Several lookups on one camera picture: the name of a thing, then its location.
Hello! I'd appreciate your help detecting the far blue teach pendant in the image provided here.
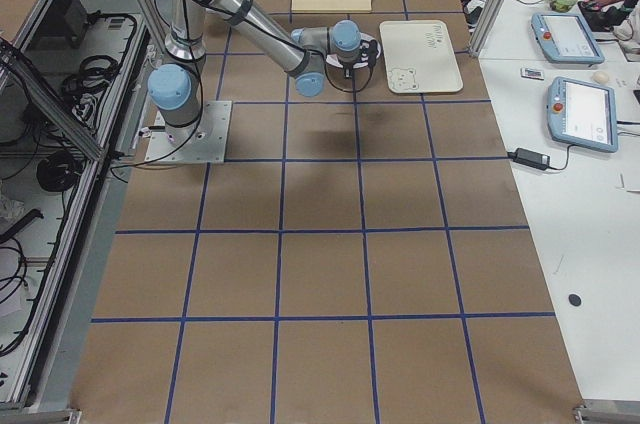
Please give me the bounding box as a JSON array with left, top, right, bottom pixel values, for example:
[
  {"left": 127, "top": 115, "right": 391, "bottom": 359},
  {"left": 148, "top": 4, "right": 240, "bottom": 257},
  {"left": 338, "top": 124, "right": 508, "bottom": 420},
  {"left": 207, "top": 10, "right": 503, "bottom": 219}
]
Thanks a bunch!
[{"left": 530, "top": 13, "right": 605, "bottom": 65}]

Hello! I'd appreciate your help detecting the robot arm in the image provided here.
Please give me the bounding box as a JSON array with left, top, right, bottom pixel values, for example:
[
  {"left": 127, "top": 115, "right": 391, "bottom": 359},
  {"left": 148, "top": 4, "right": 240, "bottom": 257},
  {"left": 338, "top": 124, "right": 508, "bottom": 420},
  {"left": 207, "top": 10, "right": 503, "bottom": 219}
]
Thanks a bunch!
[{"left": 156, "top": 0, "right": 378, "bottom": 130}]

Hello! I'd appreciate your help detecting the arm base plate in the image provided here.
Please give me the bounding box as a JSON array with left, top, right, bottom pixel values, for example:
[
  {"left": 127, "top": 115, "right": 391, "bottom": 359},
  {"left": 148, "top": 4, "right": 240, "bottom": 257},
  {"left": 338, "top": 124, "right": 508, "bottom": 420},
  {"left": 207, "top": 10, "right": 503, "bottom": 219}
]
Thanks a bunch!
[{"left": 144, "top": 101, "right": 233, "bottom": 165}]

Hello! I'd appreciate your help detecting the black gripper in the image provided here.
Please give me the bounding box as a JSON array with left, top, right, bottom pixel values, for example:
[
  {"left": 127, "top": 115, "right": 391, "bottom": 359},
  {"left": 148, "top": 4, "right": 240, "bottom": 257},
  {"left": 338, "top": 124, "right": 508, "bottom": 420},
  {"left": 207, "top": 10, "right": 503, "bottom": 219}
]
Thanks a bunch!
[{"left": 337, "top": 55, "right": 365, "bottom": 69}]

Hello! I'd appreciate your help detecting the black power adapter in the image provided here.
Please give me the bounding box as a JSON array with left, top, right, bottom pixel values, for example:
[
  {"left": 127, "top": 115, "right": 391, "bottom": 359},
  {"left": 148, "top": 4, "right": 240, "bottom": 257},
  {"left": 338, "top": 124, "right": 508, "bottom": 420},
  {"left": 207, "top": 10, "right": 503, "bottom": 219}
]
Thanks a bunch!
[{"left": 507, "top": 148, "right": 550, "bottom": 171}]

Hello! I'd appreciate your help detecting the small printed card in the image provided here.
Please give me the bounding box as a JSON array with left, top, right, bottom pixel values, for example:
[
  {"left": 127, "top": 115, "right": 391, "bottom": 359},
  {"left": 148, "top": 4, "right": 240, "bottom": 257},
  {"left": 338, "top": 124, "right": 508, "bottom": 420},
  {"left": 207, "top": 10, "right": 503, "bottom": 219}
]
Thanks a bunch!
[{"left": 520, "top": 67, "right": 545, "bottom": 81}]

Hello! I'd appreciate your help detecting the white round plate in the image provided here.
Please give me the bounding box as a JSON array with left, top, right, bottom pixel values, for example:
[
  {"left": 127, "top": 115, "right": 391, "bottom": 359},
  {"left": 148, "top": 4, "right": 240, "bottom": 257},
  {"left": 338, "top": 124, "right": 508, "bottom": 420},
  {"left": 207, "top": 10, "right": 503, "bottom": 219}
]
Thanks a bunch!
[{"left": 324, "top": 33, "right": 384, "bottom": 69}]

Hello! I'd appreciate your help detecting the cream bear tray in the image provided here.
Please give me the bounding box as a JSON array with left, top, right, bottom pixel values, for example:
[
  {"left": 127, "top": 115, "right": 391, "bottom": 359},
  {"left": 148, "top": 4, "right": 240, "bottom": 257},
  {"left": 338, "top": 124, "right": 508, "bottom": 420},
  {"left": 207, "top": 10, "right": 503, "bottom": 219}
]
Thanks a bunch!
[{"left": 379, "top": 20, "right": 463, "bottom": 94}]

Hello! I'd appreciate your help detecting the small white ball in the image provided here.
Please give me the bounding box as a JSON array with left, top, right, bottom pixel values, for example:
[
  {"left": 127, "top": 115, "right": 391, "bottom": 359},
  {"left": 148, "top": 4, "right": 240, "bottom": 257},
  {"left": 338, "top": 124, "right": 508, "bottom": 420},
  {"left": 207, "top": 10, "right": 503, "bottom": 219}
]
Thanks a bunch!
[{"left": 592, "top": 71, "right": 610, "bottom": 85}]

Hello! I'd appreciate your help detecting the near blue teach pendant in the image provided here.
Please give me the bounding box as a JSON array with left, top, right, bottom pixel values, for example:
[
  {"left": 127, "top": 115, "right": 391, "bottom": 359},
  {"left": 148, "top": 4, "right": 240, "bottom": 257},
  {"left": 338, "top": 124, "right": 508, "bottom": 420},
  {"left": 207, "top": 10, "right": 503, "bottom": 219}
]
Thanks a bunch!
[{"left": 546, "top": 77, "right": 619, "bottom": 153}]

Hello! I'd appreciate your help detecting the blue teach pendant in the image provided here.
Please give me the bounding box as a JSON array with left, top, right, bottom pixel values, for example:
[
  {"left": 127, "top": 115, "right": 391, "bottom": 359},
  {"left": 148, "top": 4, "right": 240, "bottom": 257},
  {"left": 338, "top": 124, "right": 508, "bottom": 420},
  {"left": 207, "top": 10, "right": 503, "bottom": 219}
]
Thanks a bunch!
[
  {"left": 530, "top": 13, "right": 605, "bottom": 65},
  {"left": 546, "top": 77, "right": 619, "bottom": 153}
]

